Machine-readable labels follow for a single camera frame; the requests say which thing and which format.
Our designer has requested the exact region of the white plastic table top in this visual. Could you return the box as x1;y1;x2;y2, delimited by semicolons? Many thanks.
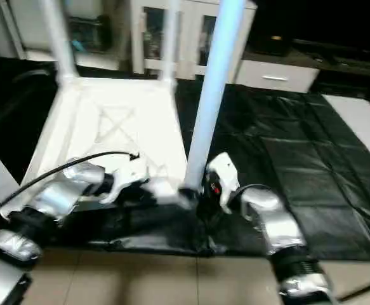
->
0;75;198;220

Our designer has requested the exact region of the black plastic mat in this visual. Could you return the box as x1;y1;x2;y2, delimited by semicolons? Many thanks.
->
0;56;370;261

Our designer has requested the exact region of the white drawer unit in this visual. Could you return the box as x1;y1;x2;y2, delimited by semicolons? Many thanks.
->
234;58;321;93

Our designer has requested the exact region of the teal floor stand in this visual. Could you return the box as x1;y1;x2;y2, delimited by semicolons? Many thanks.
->
70;35;93;53

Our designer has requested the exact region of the white glass door cabinet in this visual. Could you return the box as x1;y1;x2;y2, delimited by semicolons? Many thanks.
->
131;0;258;80

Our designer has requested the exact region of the black box device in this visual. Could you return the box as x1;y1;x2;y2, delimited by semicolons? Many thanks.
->
254;16;296;55

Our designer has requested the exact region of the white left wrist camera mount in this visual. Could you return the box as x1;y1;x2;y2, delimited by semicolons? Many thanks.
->
109;156;152;204

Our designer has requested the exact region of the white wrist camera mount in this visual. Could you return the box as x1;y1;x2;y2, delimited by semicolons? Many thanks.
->
206;152;241;214
109;156;152;204

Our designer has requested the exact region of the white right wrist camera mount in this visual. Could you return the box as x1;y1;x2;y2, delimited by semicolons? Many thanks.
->
206;152;241;214

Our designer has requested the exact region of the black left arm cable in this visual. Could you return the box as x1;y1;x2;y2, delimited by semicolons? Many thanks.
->
0;151;141;229

